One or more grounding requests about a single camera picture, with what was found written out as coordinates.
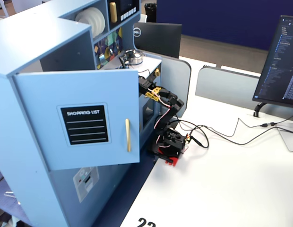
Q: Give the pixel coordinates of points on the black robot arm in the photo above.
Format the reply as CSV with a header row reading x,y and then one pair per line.
x,y
172,111

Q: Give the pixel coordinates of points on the blue cabinet door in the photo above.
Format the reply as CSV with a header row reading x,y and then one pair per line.
x,y
42,94

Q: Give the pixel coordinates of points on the steel toy pot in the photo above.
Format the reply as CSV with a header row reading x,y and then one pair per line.
x,y
137,61

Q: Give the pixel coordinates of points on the steel toy skimmer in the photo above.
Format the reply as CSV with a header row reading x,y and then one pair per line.
x,y
101,58

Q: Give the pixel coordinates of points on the gold stove knob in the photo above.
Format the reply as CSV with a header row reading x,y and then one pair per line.
x,y
157,72

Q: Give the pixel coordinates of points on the black Dell monitor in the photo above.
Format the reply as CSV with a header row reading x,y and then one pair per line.
x,y
160,40

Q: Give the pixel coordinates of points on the white toy plate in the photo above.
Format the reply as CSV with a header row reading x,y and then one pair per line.
x,y
104,23
101,22
87,19

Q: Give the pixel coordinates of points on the gray desk divider panel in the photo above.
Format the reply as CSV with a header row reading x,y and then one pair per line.
x,y
177,78
222,87

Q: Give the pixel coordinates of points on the black trash bin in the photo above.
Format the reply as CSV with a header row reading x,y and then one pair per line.
x,y
150,13

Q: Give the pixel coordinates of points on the black shopping list sticker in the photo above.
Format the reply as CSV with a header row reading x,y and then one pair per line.
x,y
85,113

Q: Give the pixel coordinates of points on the blue wooden toy kitchen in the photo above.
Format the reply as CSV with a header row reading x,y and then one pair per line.
x,y
30,42

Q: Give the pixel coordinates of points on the red table clamp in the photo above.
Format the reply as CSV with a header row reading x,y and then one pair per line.
x,y
173,162

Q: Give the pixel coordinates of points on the blue fridge door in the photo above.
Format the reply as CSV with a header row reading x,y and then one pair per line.
x,y
66,189

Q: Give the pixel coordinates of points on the black monitor stand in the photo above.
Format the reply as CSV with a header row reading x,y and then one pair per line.
x,y
257,110

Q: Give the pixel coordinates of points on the black monitor showing code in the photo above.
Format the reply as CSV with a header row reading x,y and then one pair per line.
x,y
278,71

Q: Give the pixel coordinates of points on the gray flat plate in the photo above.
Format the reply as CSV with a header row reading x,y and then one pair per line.
x,y
290,142

